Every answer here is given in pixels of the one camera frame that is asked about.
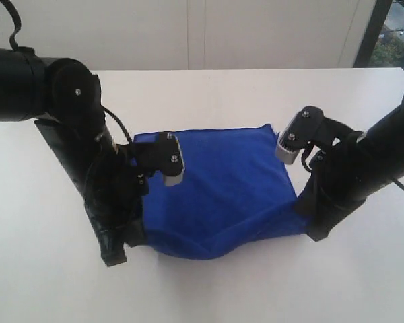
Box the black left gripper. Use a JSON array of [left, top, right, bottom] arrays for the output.
[[83, 145, 149, 267]]

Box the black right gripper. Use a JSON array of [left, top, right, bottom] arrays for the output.
[[294, 144, 367, 242]]

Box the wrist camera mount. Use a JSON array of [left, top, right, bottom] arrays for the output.
[[275, 106, 354, 165], [134, 132, 185, 186]]

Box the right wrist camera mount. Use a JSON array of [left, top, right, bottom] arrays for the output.
[[275, 106, 354, 165]]

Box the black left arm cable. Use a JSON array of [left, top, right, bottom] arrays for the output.
[[0, 0, 23, 51]]

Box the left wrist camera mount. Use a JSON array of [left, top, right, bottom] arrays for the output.
[[134, 132, 185, 186]]

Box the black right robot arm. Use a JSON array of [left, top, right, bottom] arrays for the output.
[[294, 94, 404, 242]]

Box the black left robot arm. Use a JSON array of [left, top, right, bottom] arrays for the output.
[[0, 48, 147, 266]]

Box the blue towel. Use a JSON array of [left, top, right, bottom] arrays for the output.
[[143, 124, 307, 260]]

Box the dark window frame post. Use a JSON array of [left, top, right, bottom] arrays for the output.
[[353, 0, 392, 68]]

